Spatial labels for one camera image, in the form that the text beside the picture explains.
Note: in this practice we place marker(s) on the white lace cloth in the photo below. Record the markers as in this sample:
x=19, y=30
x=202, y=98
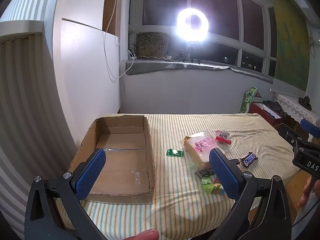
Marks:
x=292, y=107

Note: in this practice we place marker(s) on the light green candy packet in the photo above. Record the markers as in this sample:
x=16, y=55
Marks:
x=206, y=180

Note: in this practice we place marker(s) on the person's left hand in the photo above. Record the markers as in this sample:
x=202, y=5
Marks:
x=145, y=235

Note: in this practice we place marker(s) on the black snack packet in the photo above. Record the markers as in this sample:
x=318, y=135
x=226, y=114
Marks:
x=203, y=173

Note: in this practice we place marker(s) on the sliced bread packet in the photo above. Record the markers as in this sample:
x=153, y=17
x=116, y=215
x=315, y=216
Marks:
x=197, y=147

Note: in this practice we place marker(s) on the brown wooden panel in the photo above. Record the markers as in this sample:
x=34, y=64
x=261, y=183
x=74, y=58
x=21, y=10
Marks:
x=107, y=5

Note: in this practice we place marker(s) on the white board panel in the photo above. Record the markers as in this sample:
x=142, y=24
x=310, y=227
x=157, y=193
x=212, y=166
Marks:
x=82, y=80

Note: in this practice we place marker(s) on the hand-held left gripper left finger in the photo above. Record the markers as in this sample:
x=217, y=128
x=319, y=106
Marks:
x=91, y=172

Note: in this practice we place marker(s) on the green patterned bag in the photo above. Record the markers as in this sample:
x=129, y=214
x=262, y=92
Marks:
x=246, y=102

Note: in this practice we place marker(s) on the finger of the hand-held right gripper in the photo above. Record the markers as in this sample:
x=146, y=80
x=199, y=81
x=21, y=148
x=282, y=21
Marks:
x=310, y=128
x=290, y=135

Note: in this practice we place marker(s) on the red box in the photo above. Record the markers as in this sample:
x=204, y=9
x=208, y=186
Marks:
x=257, y=108

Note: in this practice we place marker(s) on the white power strip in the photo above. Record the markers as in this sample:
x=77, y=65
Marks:
x=132, y=55

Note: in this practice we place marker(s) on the brown chocolate bar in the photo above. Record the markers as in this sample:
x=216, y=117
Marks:
x=248, y=159

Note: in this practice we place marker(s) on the colourful candy packet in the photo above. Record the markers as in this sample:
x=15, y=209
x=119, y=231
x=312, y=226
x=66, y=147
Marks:
x=215, y=189

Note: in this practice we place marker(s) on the person's right hand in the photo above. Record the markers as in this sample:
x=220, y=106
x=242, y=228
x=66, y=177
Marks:
x=306, y=192

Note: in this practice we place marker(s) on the dark green candy packet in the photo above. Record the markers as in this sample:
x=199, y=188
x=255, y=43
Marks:
x=175, y=152

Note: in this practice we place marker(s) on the green wall poster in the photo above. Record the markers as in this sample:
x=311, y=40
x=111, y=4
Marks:
x=290, y=42

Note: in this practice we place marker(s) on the striped tablecloth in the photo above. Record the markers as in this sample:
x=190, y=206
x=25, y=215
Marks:
x=175, y=130

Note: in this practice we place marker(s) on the red snack packet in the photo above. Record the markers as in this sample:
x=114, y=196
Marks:
x=222, y=138

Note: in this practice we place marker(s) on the dark cloth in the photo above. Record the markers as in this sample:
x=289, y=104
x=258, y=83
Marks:
x=272, y=107

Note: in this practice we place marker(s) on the grey striped curtain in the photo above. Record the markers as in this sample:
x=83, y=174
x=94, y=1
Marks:
x=25, y=105

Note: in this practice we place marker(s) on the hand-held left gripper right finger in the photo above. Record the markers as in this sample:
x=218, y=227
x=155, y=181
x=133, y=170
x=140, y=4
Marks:
x=222, y=172

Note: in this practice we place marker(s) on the dark figurine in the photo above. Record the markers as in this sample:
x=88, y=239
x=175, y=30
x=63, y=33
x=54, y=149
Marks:
x=305, y=102

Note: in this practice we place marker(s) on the cardboard box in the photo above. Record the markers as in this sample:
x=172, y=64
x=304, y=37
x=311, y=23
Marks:
x=125, y=160

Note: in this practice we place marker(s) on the window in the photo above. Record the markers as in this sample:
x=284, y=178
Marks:
x=162, y=2

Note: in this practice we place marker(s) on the leopard print cushion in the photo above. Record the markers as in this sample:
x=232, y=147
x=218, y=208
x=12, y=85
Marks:
x=151, y=45

